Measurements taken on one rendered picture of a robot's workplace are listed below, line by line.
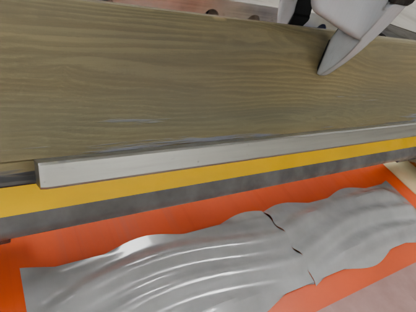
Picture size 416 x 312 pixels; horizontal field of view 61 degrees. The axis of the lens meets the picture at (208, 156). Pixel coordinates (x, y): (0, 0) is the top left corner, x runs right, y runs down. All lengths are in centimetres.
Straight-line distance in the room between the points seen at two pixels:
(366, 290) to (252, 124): 16
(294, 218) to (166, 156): 17
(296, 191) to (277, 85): 15
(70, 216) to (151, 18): 10
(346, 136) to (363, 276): 12
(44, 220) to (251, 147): 10
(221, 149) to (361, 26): 10
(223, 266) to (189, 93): 12
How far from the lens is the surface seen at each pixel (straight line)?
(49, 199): 17
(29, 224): 17
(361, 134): 25
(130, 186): 18
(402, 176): 47
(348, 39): 23
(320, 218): 32
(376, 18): 22
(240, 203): 30
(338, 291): 29
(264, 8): 52
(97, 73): 16
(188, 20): 18
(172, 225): 26
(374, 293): 31
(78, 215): 17
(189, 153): 16
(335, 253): 30
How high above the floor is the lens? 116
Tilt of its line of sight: 37 degrees down
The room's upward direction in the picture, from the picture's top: 21 degrees clockwise
